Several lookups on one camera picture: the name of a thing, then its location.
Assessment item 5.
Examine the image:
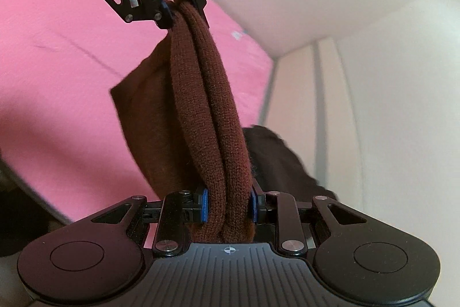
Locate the pink ribbed blanket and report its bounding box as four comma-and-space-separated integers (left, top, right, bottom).
0, 0, 274, 226

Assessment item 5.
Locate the brown knit sweater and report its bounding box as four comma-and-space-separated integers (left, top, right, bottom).
110, 0, 257, 245

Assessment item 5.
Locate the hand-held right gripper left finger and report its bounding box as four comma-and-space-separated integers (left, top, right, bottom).
91, 186, 210, 255

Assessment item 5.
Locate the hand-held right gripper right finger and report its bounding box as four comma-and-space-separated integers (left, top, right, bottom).
249, 181, 368, 255

